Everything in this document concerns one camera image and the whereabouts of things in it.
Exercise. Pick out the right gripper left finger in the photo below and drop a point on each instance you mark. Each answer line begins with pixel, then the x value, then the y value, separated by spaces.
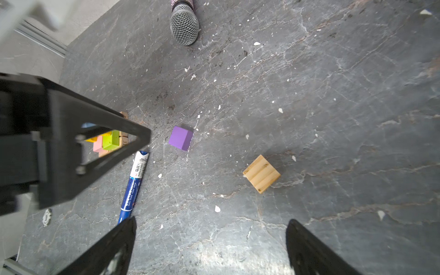
pixel 111 255

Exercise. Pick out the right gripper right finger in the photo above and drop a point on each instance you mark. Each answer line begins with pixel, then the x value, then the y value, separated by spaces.
pixel 310 256

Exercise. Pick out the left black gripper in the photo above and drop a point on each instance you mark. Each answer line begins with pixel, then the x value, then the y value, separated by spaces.
pixel 80 141

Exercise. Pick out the pink block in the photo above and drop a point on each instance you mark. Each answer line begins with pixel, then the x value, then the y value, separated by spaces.
pixel 98 145

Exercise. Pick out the yellow arch block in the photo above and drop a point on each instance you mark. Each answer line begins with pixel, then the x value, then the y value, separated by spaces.
pixel 94 139

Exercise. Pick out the lime green block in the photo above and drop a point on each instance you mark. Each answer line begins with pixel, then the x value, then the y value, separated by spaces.
pixel 110 142

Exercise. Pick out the natural wood block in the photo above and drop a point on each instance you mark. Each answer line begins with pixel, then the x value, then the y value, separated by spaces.
pixel 123 140
pixel 124 114

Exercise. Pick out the blue white marker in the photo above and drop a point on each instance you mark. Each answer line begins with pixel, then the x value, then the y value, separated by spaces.
pixel 133 186

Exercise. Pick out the small natural wood cube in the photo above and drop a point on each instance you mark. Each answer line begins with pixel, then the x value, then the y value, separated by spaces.
pixel 261 174

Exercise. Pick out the purple cube block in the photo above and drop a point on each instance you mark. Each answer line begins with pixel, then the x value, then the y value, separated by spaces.
pixel 180 138

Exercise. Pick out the light blue block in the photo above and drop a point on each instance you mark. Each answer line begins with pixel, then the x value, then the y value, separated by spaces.
pixel 87 125

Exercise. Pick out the small white gear piece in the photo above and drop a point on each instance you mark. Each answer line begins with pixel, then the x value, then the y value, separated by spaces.
pixel 47 217

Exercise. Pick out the glitter sprinkle tube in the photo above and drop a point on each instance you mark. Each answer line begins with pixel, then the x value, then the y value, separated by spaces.
pixel 184 24

